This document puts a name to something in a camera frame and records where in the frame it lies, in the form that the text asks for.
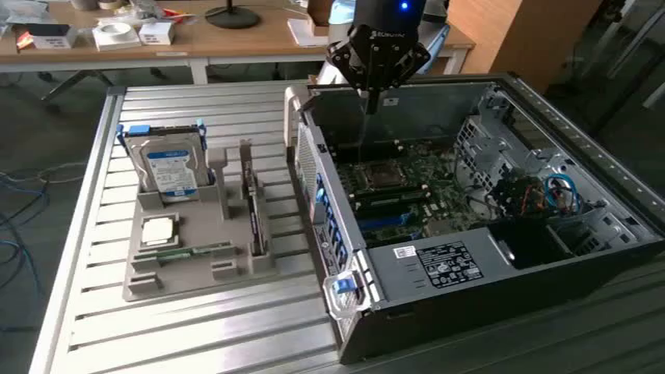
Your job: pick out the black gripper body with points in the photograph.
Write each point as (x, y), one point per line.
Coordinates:
(387, 23)

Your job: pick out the black Nvidia graphics card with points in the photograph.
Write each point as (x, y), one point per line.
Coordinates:
(255, 218)

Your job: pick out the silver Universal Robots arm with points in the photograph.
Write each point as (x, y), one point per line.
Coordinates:
(438, 39)

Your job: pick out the white paper booklet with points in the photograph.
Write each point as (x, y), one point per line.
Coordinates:
(307, 35)

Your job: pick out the brown cardboard box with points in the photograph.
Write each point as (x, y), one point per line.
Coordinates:
(318, 13)

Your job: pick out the wooden desk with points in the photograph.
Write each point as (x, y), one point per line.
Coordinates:
(234, 43)

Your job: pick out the black round stand base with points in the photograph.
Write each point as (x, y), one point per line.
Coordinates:
(231, 19)

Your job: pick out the wooden cabinet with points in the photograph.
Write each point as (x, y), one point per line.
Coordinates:
(546, 39)

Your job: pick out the silver perforated metal cage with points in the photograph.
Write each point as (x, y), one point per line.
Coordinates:
(483, 156)

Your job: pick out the metal CPU socket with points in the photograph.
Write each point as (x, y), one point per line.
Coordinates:
(382, 174)

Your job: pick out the orange packet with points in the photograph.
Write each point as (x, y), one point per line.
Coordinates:
(179, 13)

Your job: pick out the white labelled box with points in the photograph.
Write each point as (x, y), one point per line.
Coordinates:
(156, 34)

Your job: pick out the green motherboard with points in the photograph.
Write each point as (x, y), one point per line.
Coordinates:
(447, 210)

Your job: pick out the blue expansion slot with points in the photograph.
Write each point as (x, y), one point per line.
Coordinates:
(384, 223)

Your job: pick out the silver chipset heatsink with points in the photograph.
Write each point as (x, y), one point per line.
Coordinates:
(440, 228)

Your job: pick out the crumpled white packaging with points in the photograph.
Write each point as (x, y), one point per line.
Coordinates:
(135, 11)

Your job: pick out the hard disk in blue carrier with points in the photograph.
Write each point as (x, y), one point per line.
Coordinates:
(166, 167)

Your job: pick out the white open cardboard box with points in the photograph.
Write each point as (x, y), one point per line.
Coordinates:
(116, 42)

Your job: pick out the white tape roll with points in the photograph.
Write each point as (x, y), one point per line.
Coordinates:
(107, 31)

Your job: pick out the beige tape roll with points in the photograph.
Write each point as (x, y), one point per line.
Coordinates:
(110, 4)

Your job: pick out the grey parts rack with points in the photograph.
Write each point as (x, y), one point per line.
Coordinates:
(208, 233)

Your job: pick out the grey power supply unit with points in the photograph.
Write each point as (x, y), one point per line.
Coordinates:
(406, 269)

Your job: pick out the grey cup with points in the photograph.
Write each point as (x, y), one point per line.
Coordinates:
(84, 4)

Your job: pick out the grey metal furniture leg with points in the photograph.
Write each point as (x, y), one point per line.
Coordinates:
(72, 83)

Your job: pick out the silver CPU chip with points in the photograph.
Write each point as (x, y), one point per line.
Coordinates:
(159, 231)

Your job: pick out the blue case release latch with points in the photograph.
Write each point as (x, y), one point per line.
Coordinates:
(344, 285)

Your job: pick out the silver metal disk bay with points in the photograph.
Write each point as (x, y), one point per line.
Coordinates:
(598, 233)

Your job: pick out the white box with black inside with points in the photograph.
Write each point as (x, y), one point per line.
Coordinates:
(52, 39)

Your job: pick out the green RAM stick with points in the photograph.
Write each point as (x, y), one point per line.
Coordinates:
(182, 253)

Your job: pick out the black open PC case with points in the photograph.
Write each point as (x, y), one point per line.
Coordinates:
(520, 288)

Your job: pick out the red brown small box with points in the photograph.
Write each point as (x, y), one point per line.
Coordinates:
(23, 41)

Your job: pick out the clear plastic bag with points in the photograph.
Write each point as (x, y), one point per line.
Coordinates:
(23, 11)

